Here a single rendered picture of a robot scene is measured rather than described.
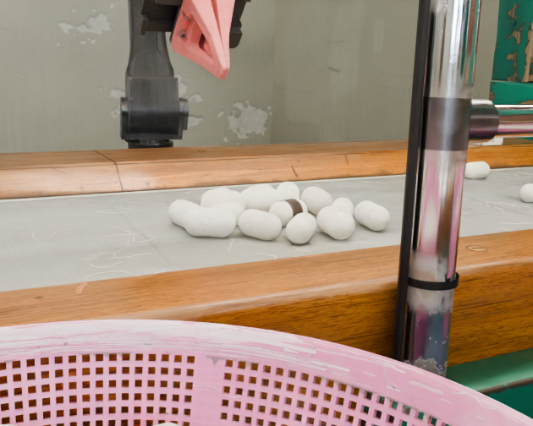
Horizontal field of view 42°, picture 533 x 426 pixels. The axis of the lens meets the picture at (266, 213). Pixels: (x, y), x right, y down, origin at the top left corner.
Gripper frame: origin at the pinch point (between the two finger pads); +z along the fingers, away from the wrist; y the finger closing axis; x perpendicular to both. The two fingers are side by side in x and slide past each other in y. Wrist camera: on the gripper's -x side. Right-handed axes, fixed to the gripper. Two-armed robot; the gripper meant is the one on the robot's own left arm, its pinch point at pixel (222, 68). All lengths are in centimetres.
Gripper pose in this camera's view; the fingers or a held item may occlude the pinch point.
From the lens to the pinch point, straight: 63.1
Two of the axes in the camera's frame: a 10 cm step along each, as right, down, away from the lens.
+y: 8.9, -0.8, 4.5
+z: 3.3, 8.0, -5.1
